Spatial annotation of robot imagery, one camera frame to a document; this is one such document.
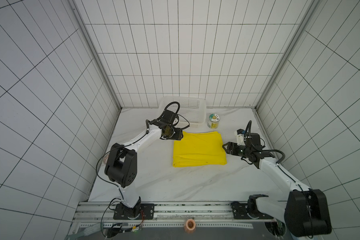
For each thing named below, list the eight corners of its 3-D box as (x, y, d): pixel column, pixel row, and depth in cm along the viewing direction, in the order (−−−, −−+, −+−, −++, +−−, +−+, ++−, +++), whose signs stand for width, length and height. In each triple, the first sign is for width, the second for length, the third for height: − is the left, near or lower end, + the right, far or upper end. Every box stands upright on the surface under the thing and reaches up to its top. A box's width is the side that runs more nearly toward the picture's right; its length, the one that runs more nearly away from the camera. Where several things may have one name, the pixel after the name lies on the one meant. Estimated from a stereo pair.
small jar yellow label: (207, 129, 108) (209, 122, 101) (206, 121, 113) (208, 113, 106) (218, 129, 108) (220, 122, 101) (216, 121, 113) (218, 113, 106)
